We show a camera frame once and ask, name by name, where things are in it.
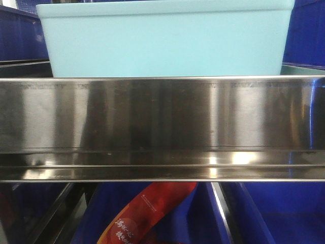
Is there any stainless steel shelf rail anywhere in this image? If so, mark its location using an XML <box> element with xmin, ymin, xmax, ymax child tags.
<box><xmin>1</xmin><ymin>75</ymin><xmax>324</xmax><ymax>182</ymax></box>

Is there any dark blue bin upper right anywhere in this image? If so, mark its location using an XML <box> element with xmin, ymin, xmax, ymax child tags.
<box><xmin>283</xmin><ymin>1</ymin><xmax>324</xmax><ymax>67</ymax></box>

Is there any light blue plastic bin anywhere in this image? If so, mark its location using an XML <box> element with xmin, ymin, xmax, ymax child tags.
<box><xmin>37</xmin><ymin>1</ymin><xmax>295</xmax><ymax>77</ymax></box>

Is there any dark blue bin upper left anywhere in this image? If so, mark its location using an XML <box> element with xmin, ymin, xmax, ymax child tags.
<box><xmin>1</xmin><ymin>6</ymin><xmax>49</xmax><ymax>62</ymax></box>

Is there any dark blue bin lower right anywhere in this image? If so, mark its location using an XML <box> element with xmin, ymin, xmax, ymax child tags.
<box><xmin>222</xmin><ymin>182</ymin><xmax>324</xmax><ymax>243</ymax></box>

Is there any dark blue bin lower centre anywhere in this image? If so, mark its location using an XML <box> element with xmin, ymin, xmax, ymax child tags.
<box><xmin>71</xmin><ymin>182</ymin><xmax>231</xmax><ymax>243</ymax></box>

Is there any dark blue bin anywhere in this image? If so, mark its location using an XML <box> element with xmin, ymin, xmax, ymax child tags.
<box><xmin>71</xmin><ymin>182</ymin><xmax>231</xmax><ymax>243</ymax></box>
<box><xmin>1</xmin><ymin>6</ymin><xmax>49</xmax><ymax>62</ymax></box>
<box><xmin>222</xmin><ymin>182</ymin><xmax>324</xmax><ymax>243</ymax></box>
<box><xmin>283</xmin><ymin>1</ymin><xmax>324</xmax><ymax>67</ymax></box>

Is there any red snack package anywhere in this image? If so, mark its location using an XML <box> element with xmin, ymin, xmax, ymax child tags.
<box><xmin>97</xmin><ymin>182</ymin><xmax>197</xmax><ymax>243</ymax></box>

